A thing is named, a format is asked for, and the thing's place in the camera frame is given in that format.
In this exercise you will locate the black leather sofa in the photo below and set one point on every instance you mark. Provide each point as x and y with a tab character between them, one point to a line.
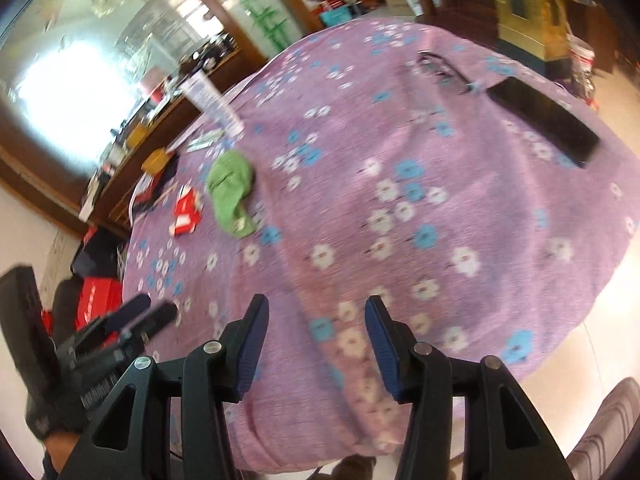
62	305

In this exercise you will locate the red gift bag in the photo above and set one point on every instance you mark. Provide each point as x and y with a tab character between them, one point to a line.
97	300

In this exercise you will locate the bamboo print glass panel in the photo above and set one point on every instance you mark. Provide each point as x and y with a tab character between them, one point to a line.
260	5

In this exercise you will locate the white lotion tube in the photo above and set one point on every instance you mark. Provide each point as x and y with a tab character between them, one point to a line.
212	102

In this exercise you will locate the wooden headboard cabinet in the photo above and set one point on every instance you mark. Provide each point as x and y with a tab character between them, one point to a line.
120	205

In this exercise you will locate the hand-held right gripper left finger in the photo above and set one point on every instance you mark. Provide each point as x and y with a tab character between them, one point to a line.
252	350

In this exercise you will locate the person's left forearm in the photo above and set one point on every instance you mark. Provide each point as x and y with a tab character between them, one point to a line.
60	452

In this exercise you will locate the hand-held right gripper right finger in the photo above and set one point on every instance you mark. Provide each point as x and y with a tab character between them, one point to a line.
380	350

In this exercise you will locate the yellow plastic container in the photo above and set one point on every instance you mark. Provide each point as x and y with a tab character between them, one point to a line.
155	161

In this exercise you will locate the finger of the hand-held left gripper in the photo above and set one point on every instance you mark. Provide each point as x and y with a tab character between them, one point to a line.
132	306
160	316

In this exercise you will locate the crumpled red white packet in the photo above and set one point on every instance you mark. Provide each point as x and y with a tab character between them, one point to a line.
185	212

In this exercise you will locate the purple floral tablecloth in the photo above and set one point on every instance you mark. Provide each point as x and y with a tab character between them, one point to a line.
400	235

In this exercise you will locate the black shopping bag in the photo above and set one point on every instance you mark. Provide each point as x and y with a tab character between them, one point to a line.
95	255

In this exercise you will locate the golden yellow cabinet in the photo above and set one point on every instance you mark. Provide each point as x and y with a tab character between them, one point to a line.
525	5

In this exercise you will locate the black smartphone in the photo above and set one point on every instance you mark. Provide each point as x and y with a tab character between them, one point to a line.
545	120

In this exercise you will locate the green towel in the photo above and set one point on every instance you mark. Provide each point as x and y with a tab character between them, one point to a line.
230	185

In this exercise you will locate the black eyeglasses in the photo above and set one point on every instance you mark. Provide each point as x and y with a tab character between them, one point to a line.
445	71

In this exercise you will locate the dark red flat packet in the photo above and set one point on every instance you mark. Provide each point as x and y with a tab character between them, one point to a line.
167	180

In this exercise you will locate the white bucket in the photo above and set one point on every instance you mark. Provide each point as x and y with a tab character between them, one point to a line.
582	57

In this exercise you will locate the pale ruler strips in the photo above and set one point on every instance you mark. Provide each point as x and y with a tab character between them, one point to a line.
205	140

